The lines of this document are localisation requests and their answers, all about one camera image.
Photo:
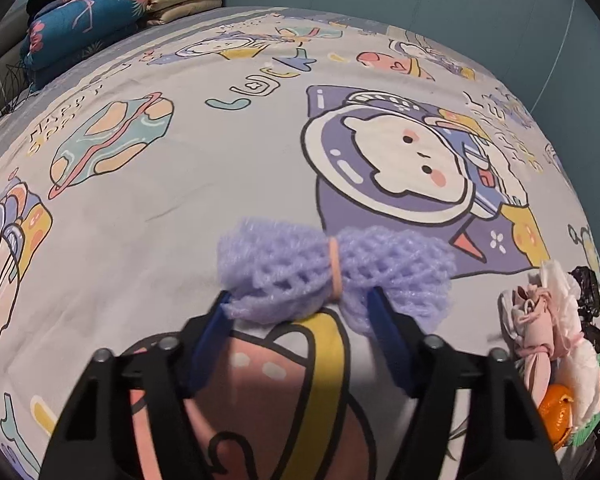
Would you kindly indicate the cartoon printed bed sheet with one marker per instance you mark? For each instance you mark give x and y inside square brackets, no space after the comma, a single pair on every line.
[205,170]

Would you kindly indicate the black plastic bag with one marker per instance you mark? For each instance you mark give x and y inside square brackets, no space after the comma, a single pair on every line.
[590,290]

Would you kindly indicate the pink plastic bag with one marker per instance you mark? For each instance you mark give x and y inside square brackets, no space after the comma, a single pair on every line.
[527,330]

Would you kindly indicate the purple foam net with band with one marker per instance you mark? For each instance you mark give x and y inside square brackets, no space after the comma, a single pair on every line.
[280,260]

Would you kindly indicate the grey striped bed sheet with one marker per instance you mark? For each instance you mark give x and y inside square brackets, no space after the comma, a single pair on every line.
[190,25]

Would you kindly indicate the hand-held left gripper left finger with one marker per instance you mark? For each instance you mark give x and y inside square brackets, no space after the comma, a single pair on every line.
[207,345]

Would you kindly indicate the blue floral folded quilt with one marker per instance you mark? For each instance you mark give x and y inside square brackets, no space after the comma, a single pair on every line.
[80,30]

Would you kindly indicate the white crumpled tissue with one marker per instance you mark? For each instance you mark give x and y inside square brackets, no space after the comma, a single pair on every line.
[577,375]

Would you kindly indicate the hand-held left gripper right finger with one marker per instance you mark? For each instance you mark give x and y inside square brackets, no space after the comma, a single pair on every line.
[390,345]

